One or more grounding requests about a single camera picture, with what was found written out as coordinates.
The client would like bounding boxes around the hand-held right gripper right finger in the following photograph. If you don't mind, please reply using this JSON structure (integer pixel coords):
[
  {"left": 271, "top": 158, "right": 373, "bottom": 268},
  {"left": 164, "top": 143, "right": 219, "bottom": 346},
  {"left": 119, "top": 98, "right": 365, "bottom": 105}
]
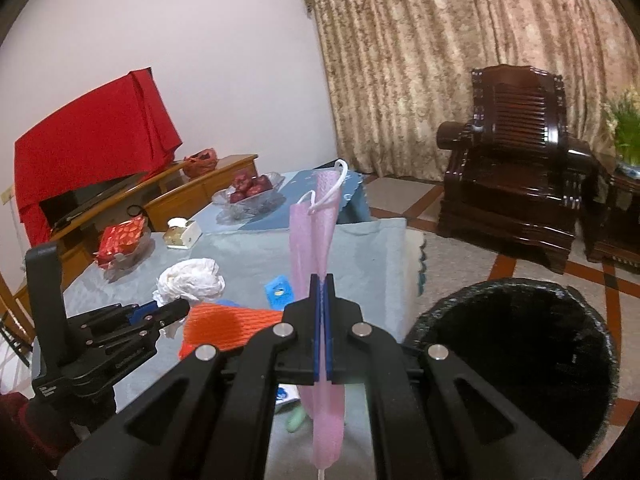
[{"left": 326, "top": 274, "right": 583, "bottom": 480}]

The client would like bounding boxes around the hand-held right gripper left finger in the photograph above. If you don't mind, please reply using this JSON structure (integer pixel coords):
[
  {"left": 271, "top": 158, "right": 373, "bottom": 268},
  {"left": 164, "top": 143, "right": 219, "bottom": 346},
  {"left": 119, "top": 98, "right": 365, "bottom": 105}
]
[{"left": 57, "top": 274, "right": 319, "bottom": 480}]

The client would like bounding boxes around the clear plastic dish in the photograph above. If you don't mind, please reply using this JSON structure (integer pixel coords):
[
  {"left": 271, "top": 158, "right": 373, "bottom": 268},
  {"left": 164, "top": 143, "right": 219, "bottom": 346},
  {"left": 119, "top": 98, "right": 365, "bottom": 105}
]
[{"left": 99, "top": 227, "right": 157, "bottom": 283}]

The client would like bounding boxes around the red snack packet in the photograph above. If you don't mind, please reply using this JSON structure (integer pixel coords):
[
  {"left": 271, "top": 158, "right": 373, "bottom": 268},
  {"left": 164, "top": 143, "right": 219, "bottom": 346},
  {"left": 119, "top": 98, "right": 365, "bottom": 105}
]
[{"left": 95, "top": 215, "right": 151, "bottom": 268}]

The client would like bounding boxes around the trash can with black bag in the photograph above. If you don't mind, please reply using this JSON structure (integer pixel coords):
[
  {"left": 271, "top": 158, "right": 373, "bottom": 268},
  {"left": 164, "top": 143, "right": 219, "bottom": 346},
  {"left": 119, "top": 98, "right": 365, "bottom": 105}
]
[{"left": 402, "top": 277, "right": 621, "bottom": 462}]

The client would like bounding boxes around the blue tube with white cap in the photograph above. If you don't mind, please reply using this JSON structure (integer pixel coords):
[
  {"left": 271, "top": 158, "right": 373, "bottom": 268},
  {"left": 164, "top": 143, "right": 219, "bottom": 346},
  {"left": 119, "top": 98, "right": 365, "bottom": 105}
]
[{"left": 265, "top": 274, "right": 297, "bottom": 309}]

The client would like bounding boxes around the green potted plant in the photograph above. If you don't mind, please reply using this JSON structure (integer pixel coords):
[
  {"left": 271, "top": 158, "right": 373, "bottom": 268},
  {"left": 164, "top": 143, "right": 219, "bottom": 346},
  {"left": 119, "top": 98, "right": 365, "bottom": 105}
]
[{"left": 602, "top": 87, "right": 640, "bottom": 167}]

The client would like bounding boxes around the pink face mask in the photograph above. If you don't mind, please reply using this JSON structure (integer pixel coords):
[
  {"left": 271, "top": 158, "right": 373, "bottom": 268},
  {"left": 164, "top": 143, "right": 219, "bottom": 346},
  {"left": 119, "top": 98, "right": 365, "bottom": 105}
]
[{"left": 289, "top": 159, "right": 349, "bottom": 472}]

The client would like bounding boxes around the dark wooden side table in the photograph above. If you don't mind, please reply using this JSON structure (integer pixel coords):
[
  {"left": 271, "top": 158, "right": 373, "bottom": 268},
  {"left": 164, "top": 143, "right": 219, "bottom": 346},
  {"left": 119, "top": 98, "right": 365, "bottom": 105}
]
[{"left": 582, "top": 160, "right": 640, "bottom": 266}]

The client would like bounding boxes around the small white box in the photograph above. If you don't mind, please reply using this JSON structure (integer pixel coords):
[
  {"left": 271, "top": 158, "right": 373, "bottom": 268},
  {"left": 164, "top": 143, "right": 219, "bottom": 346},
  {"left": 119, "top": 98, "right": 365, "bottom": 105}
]
[{"left": 162, "top": 217, "right": 203, "bottom": 251}]

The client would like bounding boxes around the white scalloped table cover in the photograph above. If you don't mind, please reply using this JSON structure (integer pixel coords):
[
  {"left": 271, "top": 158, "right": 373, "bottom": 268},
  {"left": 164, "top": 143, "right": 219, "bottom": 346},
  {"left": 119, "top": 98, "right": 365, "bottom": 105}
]
[{"left": 404, "top": 230, "right": 429, "bottom": 311}]

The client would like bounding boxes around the orange foam fruit net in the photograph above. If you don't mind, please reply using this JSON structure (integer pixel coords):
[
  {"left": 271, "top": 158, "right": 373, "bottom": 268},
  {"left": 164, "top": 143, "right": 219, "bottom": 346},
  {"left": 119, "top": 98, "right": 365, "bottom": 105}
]
[{"left": 178, "top": 302, "right": 286, "bottom": 361}]

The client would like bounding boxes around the wooden television cabinet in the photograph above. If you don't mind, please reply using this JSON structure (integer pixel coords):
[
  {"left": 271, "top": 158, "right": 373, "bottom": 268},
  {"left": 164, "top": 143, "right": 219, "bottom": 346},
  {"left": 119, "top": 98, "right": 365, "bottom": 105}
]
[{"left": 0, "top": 154, "right": 259, "bottom": 356}]

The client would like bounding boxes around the black television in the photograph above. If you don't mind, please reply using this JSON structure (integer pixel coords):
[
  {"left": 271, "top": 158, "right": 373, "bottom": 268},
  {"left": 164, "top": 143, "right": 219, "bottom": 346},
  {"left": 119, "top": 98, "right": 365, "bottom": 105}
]
[{"left": 39, "top": 172, "right": 151, "bottom": 233}]

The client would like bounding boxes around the red plastic bag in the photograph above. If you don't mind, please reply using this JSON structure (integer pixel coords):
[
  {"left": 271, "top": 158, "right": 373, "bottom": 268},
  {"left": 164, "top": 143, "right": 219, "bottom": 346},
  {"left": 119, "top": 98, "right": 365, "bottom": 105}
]
[{"left": 182, "top": 148, "right": 219, "bottom": 178}]

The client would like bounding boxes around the white tissue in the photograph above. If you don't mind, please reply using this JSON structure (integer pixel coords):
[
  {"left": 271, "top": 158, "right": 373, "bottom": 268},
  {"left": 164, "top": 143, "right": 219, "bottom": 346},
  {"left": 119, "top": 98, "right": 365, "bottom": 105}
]
[{"left": 152, "top": 257, "right": 226, "bottom": 338}]

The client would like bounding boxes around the green rubber glove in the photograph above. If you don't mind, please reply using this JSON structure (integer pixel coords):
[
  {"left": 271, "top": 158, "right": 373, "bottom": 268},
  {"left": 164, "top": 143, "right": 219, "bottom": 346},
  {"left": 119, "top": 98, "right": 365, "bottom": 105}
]
[{"left": 285, "top": 404, "right": 312, "bottom": 433}]

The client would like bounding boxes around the dark wooden armchair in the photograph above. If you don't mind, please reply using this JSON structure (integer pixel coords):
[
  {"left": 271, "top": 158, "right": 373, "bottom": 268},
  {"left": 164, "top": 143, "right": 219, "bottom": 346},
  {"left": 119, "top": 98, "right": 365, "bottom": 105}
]
[{"left": 436, "top": 64, "right": 598, "bottom": 275}]

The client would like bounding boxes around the glass fruit bowl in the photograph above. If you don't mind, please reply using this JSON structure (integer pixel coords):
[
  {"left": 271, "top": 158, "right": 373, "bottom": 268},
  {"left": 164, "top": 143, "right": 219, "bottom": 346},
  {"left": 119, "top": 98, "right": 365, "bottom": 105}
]
[{"left": 211, "top": 171, "right": 286, "bottom": 223}]

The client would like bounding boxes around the brown patterned curtain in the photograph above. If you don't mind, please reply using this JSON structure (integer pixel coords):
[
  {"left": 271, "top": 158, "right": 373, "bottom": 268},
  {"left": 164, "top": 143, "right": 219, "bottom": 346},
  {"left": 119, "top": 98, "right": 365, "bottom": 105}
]
[{"left": 295, "top": 0, "right": 640, "bottom": 183}]

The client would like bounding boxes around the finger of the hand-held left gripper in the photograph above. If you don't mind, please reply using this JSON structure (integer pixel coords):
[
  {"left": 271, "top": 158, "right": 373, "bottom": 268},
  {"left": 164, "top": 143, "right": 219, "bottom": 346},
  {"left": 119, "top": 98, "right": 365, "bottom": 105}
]
[
  {"left": 66, "top": 303, "right": 161, "bottom": 334},
  {"left": 82, "top": 300, "right": 192, "bottom": 386}
]

